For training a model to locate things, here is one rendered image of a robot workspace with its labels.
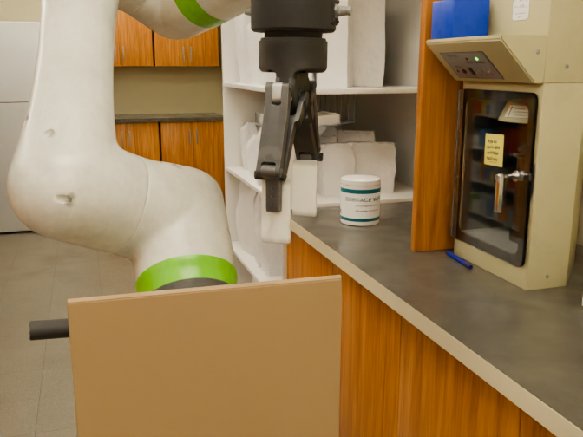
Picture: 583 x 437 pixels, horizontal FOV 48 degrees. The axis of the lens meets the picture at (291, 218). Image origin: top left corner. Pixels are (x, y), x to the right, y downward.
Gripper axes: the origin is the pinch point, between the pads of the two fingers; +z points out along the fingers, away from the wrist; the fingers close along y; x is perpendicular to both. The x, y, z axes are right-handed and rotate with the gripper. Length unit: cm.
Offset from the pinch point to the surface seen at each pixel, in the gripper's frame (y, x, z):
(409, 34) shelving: 227, 4, -31
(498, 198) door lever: 82, -28, 12
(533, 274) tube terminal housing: 83, -37, 29
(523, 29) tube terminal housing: 89, -31, -26
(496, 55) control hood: 82, -25, -20
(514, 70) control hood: 82, -29, -17
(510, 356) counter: 44, -30, 33
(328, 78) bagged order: 193, 33, -13
